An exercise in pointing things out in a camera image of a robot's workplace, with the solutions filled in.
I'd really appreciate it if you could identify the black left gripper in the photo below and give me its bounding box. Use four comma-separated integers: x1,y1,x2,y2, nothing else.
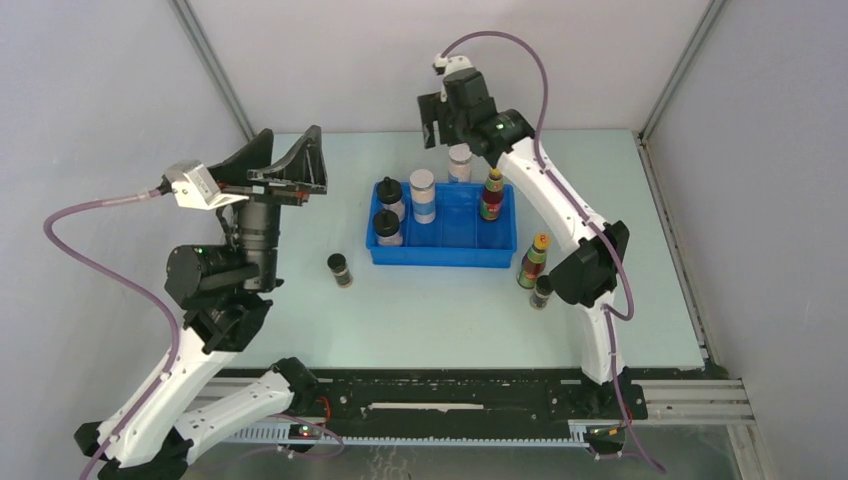
215,125,332,289

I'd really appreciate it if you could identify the silver-lid blue-label jar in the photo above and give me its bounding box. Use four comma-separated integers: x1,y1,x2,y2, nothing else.
448,144,472,183
409,169,436,224

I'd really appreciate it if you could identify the black-lid jar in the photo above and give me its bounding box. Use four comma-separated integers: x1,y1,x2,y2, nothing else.
372,209,403,247
376,176,406,222

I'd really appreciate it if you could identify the red sauce bottle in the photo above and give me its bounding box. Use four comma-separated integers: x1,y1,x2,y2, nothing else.
516,232,551,289
479,168,504,222

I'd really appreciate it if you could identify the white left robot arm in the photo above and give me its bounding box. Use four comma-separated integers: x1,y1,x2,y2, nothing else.
75,125,327,479

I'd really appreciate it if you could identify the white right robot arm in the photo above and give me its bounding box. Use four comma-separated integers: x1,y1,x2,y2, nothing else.
418,66,630,418

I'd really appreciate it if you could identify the small black-cap spice jar left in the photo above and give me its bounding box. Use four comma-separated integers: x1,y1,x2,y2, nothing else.
327,253,353,288

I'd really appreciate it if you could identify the small black-cap spice jar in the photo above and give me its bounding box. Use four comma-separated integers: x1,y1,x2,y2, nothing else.
529,275,554,310
327,253,353,288

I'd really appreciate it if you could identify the blue divided plastic bin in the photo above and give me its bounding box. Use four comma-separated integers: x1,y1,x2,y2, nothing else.
365,182,517,268

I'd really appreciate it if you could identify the small black-cap spice jar right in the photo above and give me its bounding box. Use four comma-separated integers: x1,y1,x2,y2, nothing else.
529,275,554,310

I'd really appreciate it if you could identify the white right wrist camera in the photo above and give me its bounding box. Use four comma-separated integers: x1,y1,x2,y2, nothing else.
432,55,473,82

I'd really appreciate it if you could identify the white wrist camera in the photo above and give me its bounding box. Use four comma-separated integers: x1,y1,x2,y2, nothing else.
432,55,473,82
163,160,249,211

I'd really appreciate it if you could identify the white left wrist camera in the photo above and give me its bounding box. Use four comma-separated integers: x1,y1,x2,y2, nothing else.
163,160,249,211

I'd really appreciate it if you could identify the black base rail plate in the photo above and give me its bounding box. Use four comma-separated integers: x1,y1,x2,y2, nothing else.
287,368,648,442

